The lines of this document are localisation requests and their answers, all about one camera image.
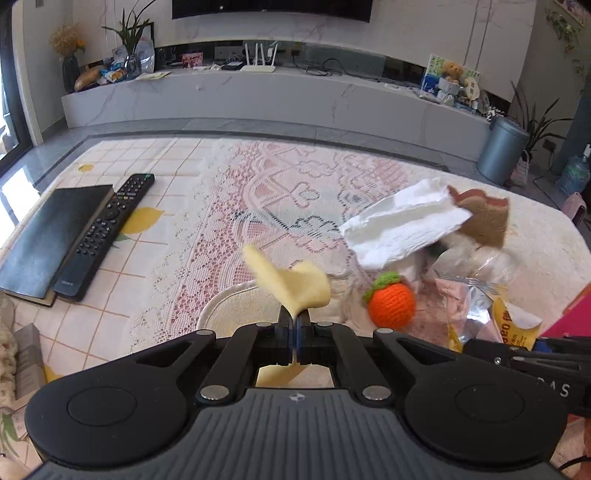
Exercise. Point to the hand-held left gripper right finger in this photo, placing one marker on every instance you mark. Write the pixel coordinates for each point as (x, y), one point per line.
(303, 334)

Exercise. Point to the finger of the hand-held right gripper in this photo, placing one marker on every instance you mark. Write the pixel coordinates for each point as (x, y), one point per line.
(482, 351)

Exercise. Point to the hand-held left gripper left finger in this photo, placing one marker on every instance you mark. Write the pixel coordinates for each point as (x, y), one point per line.
(285, 332)

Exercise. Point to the yellow snack packet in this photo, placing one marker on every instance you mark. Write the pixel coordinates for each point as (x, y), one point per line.
(508, 323)

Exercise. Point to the white plate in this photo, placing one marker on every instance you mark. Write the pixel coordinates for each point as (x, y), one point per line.
(219, 311)

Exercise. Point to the clear plastic bag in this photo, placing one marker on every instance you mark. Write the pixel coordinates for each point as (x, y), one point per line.
(480, 263)

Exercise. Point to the brown bear-shaped sponge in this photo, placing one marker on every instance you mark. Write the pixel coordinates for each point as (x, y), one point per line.
(485, 221)

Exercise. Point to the white paper tissue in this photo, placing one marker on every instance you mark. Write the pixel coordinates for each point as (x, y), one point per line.
(401, 226)

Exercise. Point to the cream knitted toy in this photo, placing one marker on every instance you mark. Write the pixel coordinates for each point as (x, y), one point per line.
(6, 350)

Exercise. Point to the pink and silver packet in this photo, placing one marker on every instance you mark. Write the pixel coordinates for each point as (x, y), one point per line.
(461, 309)

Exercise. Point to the magenta card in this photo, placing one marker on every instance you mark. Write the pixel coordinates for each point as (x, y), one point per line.
(572, 318)

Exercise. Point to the orange crochet fruit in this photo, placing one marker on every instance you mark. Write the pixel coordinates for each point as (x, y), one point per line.
(392, 305)

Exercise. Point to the lace tablecloth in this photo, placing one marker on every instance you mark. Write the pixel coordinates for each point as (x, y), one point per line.
(286, 184)

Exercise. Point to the pink heater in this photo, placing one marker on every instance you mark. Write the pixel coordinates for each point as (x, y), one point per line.
(575, 210)

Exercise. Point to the blue-grey pedal trash can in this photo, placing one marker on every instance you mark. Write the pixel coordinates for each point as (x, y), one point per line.
(501, 152)

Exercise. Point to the large water bottle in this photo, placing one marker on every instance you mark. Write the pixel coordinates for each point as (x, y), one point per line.
(575, 173)

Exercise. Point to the black remote control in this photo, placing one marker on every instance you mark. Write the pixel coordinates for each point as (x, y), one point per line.
(106, 230)

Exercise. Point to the potted floor plant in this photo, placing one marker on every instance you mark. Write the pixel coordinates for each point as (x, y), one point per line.
(540, 124)

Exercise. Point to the marble television cabinet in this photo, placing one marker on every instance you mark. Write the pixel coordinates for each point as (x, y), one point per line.
(277, 97)

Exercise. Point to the grey small box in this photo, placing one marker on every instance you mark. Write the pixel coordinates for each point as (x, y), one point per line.
(30, 360)

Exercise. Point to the black notebook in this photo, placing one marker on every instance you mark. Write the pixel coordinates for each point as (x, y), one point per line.
(41, 240)

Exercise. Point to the white router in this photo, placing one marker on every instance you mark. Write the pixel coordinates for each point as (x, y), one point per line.
(258, 67)

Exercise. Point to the printed gift box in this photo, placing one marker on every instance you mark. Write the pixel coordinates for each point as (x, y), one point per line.
(466, 81)

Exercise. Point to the small teddy bear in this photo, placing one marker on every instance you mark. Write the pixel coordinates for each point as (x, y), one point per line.
(452, 71)

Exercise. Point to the brown bread-shaped object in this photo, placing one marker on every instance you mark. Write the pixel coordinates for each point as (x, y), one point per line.
(90, 78)

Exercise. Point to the black television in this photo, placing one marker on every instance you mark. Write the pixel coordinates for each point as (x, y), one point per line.
(272, 8)

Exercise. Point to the green plant in glass vase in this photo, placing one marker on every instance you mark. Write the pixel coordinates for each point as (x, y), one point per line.
(131, 46)

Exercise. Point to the dark vase with dried flowers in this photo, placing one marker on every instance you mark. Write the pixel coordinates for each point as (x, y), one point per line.
(70, 69)

